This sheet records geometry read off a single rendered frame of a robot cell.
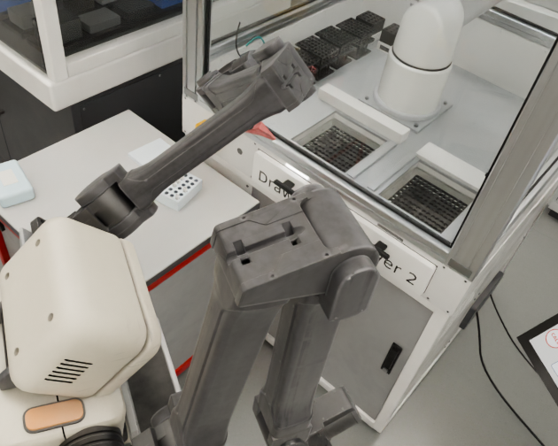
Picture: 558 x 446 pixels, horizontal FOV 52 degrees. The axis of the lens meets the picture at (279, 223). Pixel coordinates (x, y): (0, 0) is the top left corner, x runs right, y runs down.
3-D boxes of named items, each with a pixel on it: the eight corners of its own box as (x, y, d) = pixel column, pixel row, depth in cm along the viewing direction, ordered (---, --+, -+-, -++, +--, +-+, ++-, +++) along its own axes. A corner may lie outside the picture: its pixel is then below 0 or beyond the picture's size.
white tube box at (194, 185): (178, 211, 167) (178, 203, 164) (154, 200, 169) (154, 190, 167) (202, 188, 175) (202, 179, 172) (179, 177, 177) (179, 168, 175)
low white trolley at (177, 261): (125, 439, 195) (102, 311, 141) (20, 328, 219) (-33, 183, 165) (241, 336, 229) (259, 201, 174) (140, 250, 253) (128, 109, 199)
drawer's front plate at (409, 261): (420, 296, 149) (433, 270, 141) (333, 235, 160) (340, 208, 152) (423, 292, 150) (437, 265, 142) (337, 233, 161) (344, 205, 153)
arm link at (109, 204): (65, 224, 95) (87, 247, 97) (111, 188, 93) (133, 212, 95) (77, 204, 103) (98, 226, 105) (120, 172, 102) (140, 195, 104)
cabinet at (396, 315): (378, 447, 204) (455, 320, 147) (182, 281, 244) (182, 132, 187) (492, 297, 259) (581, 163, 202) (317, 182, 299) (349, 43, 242)
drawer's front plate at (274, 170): (326, 231, 161) (333, 203, 153) (251, 179, 172) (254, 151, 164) (329, 228, 162) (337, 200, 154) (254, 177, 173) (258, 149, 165)
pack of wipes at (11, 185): (36, 198, 164) (34, 188, 161) (2, 210, 159) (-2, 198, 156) (19, 168, 172) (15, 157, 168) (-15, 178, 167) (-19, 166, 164)
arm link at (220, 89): (262, 51, 91) (300, 105, 95) (286, 30, 93) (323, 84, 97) (187, 84, 130) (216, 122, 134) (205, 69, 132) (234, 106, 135)
